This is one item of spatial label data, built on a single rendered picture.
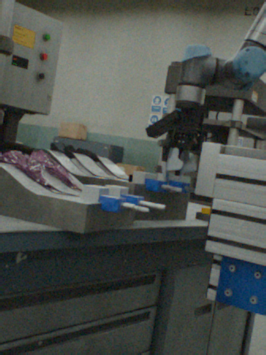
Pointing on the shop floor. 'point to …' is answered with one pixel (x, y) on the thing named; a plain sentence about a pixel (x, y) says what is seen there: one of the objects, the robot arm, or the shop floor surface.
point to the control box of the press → (29, 69)
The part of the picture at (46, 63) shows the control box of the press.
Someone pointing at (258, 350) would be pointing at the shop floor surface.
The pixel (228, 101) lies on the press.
